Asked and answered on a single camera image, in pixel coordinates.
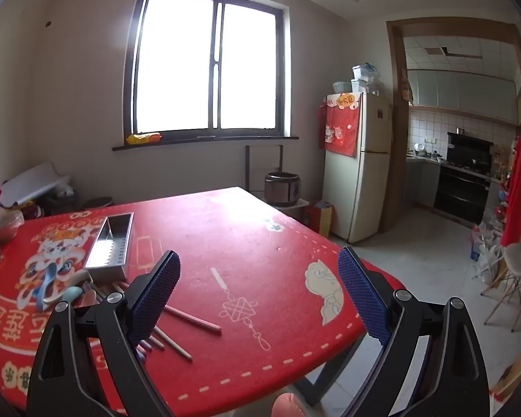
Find grey kitchen wall cabinets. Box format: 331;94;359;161
410;69;519;124

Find bunch of coloured chopsticks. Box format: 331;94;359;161
89;281;223;362

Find pale blue spoon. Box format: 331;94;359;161
26;269;66;307

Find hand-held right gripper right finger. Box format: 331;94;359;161
336;245;491;417

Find red printed tablecloth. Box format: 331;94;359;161
0;187;406;417

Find silver black electric cooker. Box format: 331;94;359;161
264;173;301;207

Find grey kitchen base cabinet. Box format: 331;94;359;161
406;156;441;207

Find red printed fridge cloth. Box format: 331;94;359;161
317;92;362;158

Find white chair with wooden legs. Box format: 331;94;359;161
482;243;521;328

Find black metal frame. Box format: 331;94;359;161
244;144;284;192

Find grey white board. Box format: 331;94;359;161
0;162;72;207

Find yellow orange packet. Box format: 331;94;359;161
126;131;162;145

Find bowl in plastic bag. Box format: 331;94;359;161
0;208;26;246

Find white refrigerator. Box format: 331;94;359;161
321;91;394;244

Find black integrated stove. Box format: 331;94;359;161
433;131;493;227

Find pile of plastic bags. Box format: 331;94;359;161
471;221;504;283

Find person's leg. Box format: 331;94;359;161
273;393;307;417

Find red yellow box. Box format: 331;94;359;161
304;200;334;237

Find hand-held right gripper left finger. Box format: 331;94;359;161
26;250;183;417

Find red hanging cloth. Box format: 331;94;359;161
499;128;521;248

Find grey table frame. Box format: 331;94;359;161
293;339;365;404

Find pink spoon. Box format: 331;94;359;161
79;284;100;309

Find brown cardboard piece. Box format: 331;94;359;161
490;352;521;404

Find dark framed window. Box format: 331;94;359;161
122;0;292;140

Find stainless steel cutlery tray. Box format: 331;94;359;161
84;212;134;282

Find dark window sill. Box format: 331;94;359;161
112;136;299;152

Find white low stool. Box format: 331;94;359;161
260;197;310;222

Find brown wooden door frame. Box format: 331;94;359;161
386;19;521;231

